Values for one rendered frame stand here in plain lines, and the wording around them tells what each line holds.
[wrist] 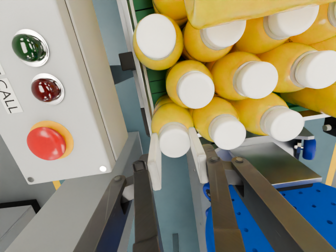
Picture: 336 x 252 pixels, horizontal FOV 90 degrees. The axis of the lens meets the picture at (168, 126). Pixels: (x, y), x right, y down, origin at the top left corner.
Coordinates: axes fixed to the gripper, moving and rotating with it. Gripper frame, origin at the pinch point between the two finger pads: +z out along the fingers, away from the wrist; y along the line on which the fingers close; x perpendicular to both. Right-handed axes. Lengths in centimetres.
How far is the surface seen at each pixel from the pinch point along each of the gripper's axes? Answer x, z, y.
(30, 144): 4.1, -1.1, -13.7
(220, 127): 1.3, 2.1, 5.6
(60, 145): 3.5, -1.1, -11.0
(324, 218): -17.0, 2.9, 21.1
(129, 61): 10.4, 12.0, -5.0
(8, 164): -49, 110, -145
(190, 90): 6.1, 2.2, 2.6
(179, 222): -143, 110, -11
